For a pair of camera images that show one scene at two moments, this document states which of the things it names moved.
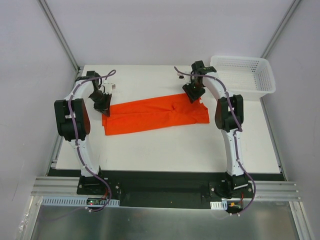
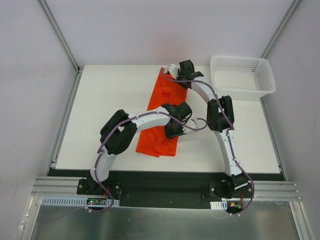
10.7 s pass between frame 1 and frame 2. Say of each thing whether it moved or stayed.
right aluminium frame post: stayed
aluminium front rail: stayed
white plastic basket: stayed
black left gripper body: moved
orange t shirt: moved
